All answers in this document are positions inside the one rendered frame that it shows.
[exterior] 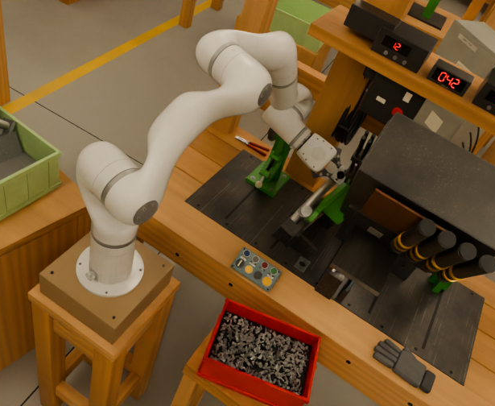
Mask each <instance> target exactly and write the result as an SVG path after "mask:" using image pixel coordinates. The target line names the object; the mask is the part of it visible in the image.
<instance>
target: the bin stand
mask: <svg viewBox="0 0 495 406"><path fill-rule="evenodd" d="M214 328H215V327H214ZM214 328H213V329H212V331H211V332H210V333H209V334H208V336H207V337H206V338H205V339H204V340H203V342H202V343H201V344H200V346H199V347H198V348H197V350H196V351H195V352H194V354H193V355H192V356H191V358H190V359H189V360H188V361H187V362H186V364H185V366H184V369H183V373H184V375H183V377H182V379H181V381H180V384H179V387H178V389H177V392H176V394H175V397H174V399H173V401H172V403H171V406H198V404H199V402H200V400H201V398H202V396H203V394H204V393H205V391H207V392H209V393H210V394H211V395H213V396H214V397H216V398H217V399H218V400H219V401H220V402H222V403H223V404H225V405H226V406H269V405H267V404H264V403H261V402H259V401H257V400H254V399H251V398H249V397H247V396H244V395H242V394H240V393H237V392H235V391H232V390H230V389H228V388H226V387H222V386H221V385H218V384H216V383H213V382H211V381H208V380H206V379H203V378H201V377H199V376H198V375H197V374H196V372H197V371H198V369H199V367H200V364H201V361H202V358H203V357H204V353H205V351H206V349H207V346H208V343H209V340H210V338H211V336H212V332H213V330H214Z"/></svg>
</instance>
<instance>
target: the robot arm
mask: <svg viewBox="0 0 495 406"><path fill-rule="evenodd" d="M196 60H197V62H198V64H199V66H200V67H201V68H202V69H203V70H204V71H205V72H206V73H207V74H208V75H209V76H210V77H211V78H212V79H213V80H215V81H216V82H217V83H218V84H220V85H221V87H220V88H218V89H214V90H210V91H192V92H186V93H182V94H181V95H179V96H178V97H177V98H176V99H175V100H174V101H172V102H171V104H170V105H169V106H168V107H167V108H166V109H165V110H164V111H163V112H162V113H161V114H160V115H159V116H158V117H157V118H156V119H155V121H154V122H153V124H152V125H151V128H150V129H149V132H148V136H147V157H146V161H145V163H144V165H143V166H142V168H141V169H140V168H139V167H138V166H137V165H136V164H135V163H134V162H133V161H132V160H131V159H130V158H129V157H128V156H127V155H126V154H125V153H124V152H123V151H122V150H121V149H119V148H118V147H116V146H115V145H113V144H112V143H108V142H105V141H100V142H95V143H91V144H89V145H88V146H87V147H85V148H84V149H83V150H82V151H81V153H80V154H79V156H78V158H77V161H76V181H77V184H78V188H79V190H80V194H81V196H82V199H83V201H84V203H85V207H86V209H87V210H88V213H89V216H90V218H91V234H90V246H89V247H88V248H86V249H85V250H84V251H83V252H82V253H81V255H80V256H79V258H78V260H77V263H76V276H77V279H78V280H79V282H80V284H81V285H82V287H84V288H85V289H86V290H87V291H89V292H91V293H92V294H94V295H97V296H102V297H117V296H122V295H125V294H127V293H128V292H131V291H132V290H133V289H135V288H136V287H137V286H138V284H139V283H140V281H141V279H142V276H143V272H144V264H143V261H142V257H141V255H140V254H139V253H138V252H137V251H136V250H135V245H136V240H137V235H138V225H141V224H143V223H144V222H146V221H148V220H150V219H151V217H153V215H154V214H155V213H156V211H157V210H158V208H159V206H160V204H161V202H162V199H163V196H164V193H165V191H166V188H167V184H168V181H169V179H170V176H171V172H172V170H173V168H174V166H175V164H176V162H177V161H178V159H179V157H180V156H181V155H182V154H183V152H184V151H185V149H186V148H187V147H188V146H189V145H190V144H191V143H192V141H193V140H194V139H195V138H196V137H197V136H198V135H199V134H200V133H201V132H202V131H203V130H205V129H206V128H207V127H208V126H209V125H211V124H212V123H214V122H215V121H217V120H219V119H222V118H227V117H232V116H236V115H242V114H248V113H251V112H253V111H255V110H257V109H258V108H260V107H261V106H263V105H264V104H265V103H266V101H267V100H268V98H269V102H270V106H269V107H268V108H267V109H266V111H265V112H264V113H263V115H262V120H263V121H264V122H265V123H266V124H267V125H268V126H269V127H270V128H271V129H272V130H273V131H274V132H275V133H276V134H277V135H279V136H280V137H281V138H282V139H283V140H284V141H285V142H286V143H287V144H288V145H290V148H291V149H293V148H294V149H296V148H297V150H296V151H297V152H296V153H297V155H298V156H299V158H300V159H301V160H302V161H303V162H304V163H305V164H306V165H307V166H308V167H309V168H310V170H311V174H312V177H313V179H315V178H318V177H321V176H327V177H328V178H329V179H330V180H331V181H332V182H334V183H336V182H335V181H334V180H333V179H332V178H331V176H332V174H331V173H330V172H328V171H327V170H326V169H325V168H324V166H325V165H326V164H327V163H328V162H329V161H330V160H331V161H332V162H333V163H334V164H335V165H336V166H337V168H338V169H339V168H340V167H341V166H342V164H340V153H341V149H340V148H338V147H333V146H332V145H331V144H330V143H328V142H327V141H326V140H325V139H323V138H322V137H321V136H319V135H318V134H317V133H315V134H311V135H310V133H311V130H310V129H309V128H308V127H307V126H306V125H305V124H303V120H304V119H305V118H306V117H307V116H308V115H309V114H310V112H311V109H312V105H313V98H312V94H311V91H310V90H309V89H308V88H307V87H305V86H304V85H302V84H300V83H298V60H297V47H296V44H295V41H294V39H293V38H292V37H291V35H289V34H288V33H286V32H285V31H272V32H268V33H261V34H257V33H249V32H245V31H238V30H230V29H225V30H217V31H212V32H209V33H208V34H206V35H204V36H203V37H202V38H201V39H200V40H199V42H198V44H197V45H196ZM335 155H336V158H335V157H334V156H335ZM319 171H321V173H318V174H316V173H317V172H319Z"/></svg>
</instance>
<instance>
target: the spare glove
mask: <svg viewBox="0 0 495 406"><path fill-rule="evenodd" d="M373 350H374V351H375V352H374V353H373V358H375V359H376V360H378V361H379V362H380V363H382V364H383V365H385V366H387V367H389V368H392V367H393V368H392V371H393V372H394V373H395V374H396V375H398V376H399V377H401V378H402V379H404V380H405V381H407V382H408V383H409V384H410V385H412V386H413V387H416V388H417V387H419V389H420V390H422V391H423V392H425V393H427V394H428V393H429V392H431V389H432V386H433V383H434V381H435V374H434V373H432V372H431V371H429V370H426V369H427V367H426V366H425V365H424V364H422V363H421V362H420V361H419V360H417V359H416V357H415V356H414V355H413V354H412V352H411V351H410V350H409V348H408V347H404V348H403V349H402V350H401V349H400V348H399V347H398V346H396V345H395V344H394V343H393V342H392V341H391V340H390V339H388V338H387V339H386V340H385V341H384V342H382V341H380V342H379V343H378V344H377V346H375V347H374V348H373Z"/></svg>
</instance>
